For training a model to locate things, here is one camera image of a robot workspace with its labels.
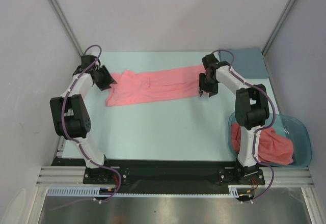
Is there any left aluminium frame post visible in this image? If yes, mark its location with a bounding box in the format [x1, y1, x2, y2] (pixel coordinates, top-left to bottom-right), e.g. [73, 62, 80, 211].
[48, 0, 83, 56]

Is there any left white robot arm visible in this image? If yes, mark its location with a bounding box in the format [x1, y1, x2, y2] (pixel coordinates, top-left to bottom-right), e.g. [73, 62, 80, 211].
[50, 65, 121, 186]

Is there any pink t-shirt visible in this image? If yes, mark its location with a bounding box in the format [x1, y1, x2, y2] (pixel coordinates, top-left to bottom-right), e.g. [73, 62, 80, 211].
[230, 123, 294, 165]
[106, 65, 204, 107]

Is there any teal plastic basin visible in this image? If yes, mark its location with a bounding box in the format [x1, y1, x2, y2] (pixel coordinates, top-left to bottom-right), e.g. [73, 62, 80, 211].
[227, 113, 312, 169]

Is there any white slotted cable duct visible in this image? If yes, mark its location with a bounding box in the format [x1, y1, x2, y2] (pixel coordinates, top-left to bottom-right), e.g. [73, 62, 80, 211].
[46, 186, 253, 198]

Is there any folded blue-grey t-shirt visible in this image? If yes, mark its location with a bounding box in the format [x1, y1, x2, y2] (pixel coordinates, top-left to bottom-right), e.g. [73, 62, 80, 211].
[229, 47, 269, 79]

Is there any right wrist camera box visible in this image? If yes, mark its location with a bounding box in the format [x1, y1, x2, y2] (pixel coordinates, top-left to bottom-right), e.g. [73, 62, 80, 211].
[202, 53, 219, 69]

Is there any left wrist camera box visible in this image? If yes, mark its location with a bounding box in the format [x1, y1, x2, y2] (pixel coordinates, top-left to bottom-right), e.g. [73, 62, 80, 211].
[80, 54, 98, 70]

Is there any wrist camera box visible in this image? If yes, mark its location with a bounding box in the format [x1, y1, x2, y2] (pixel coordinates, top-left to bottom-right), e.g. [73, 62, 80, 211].
[202, 53, 219, 69]
[80, 54, 98, 70]

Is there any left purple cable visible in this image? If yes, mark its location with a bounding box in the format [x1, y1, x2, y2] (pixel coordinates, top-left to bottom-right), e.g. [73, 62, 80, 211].
[48, 45, 122, 211]

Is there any crumpled pink t-shirt in basin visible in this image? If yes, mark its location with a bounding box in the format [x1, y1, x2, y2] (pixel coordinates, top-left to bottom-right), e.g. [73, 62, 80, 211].
[230, 123, 294, 165]

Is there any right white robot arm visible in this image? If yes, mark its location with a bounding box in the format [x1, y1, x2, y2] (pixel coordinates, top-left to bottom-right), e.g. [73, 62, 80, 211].
[199, 61, 270, 185]

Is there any right aluminium frame post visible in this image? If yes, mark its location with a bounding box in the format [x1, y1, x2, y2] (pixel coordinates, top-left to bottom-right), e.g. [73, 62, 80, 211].
[262, 0, 298, 56]

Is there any aluminium frame post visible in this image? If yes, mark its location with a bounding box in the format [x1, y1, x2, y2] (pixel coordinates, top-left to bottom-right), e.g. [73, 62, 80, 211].
[48, 0, 83, 56]
[262, 0, 298, 56]

